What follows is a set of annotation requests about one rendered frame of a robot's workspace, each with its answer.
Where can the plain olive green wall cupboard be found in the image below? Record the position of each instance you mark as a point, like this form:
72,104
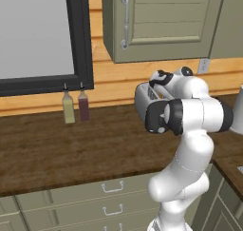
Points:
228,22

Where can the olive green drawer front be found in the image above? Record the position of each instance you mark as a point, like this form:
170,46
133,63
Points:
85,227
79,192
72,214

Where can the olive green corner base cupboard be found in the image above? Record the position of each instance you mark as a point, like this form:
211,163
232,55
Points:
221,206

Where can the black framed window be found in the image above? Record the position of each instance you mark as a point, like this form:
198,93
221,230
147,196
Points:
38,35

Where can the olive green wall cupboard door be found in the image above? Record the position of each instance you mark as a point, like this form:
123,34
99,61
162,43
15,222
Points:
167,22

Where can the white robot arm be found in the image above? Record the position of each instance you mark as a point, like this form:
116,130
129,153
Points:
193,152

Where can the dark red vinegar bottle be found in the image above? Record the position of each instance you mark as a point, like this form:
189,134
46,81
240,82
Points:
84,108

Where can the silver toaster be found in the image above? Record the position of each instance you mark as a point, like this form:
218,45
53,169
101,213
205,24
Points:
141,98

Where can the white wall socket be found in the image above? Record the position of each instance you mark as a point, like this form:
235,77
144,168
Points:
203,66

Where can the yellow-green oil bottle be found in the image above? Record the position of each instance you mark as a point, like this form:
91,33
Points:
68,109

